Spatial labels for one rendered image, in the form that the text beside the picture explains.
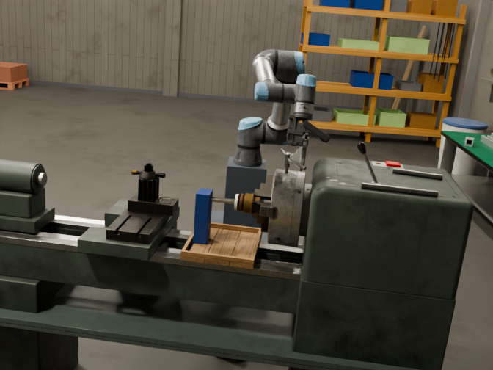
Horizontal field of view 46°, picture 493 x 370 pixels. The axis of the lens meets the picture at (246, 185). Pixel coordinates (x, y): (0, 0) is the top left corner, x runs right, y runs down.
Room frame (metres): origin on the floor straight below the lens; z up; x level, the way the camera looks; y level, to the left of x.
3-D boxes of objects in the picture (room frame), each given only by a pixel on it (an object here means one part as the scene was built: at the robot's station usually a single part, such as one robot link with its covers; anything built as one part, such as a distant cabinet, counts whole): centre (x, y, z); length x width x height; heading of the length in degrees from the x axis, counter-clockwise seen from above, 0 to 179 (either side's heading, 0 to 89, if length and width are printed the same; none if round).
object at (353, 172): (2.28, -0.57, 1.06); 0.59 x 0.48 x 0.39; 84
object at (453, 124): (7.34, -2.71, 0.34); 0.58 x 0.55 x 0.68; 0
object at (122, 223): (2.37, 0.44, 0.95); 0.43 x 0.18 x 0.04; 174
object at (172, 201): (2.43, 0.41, 1.00); 0.20 x 0.10 x 0.05; 84
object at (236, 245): (2.32, 0.08, 0.88); 0.36 x 0.30 x 0.04; 174
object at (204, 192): (2.33, 0.17, 1.00); 0.08 x 0.06 x 0.23; 174
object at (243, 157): (2.89, 0.00, 1.15); 0.15 x 0.15 x 0.10
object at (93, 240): (2.40, 0.49, 0.89); 0.53 x 0.30 x 0.06; 174
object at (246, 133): (2.89, 0.00, 1.27); 0.13 x 0.12 x 0.14; 96
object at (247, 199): (2.31, -0.02, 1.08); 0.09 x 0.09 x 0.09; 84
